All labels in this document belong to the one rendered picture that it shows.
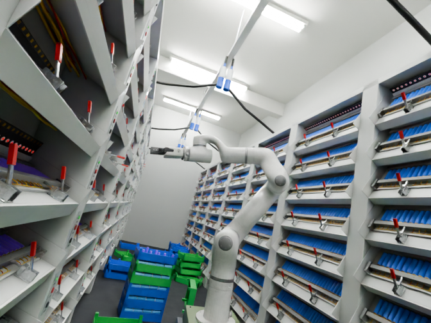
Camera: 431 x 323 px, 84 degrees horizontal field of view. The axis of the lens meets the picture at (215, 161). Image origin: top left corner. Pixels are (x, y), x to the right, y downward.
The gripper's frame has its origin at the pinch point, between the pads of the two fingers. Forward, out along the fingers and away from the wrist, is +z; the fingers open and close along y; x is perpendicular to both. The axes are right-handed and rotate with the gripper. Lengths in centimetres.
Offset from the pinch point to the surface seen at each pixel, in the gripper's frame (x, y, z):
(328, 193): -19, -13, -99
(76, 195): -26, -40, 24
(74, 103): 5.8, -39.7, 28.9
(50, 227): -36, -40, 30
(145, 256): -67, 64, -2
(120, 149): 5.5, 30.3, 19.6
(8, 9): -7, -101, 19
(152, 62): 69, 30, 5
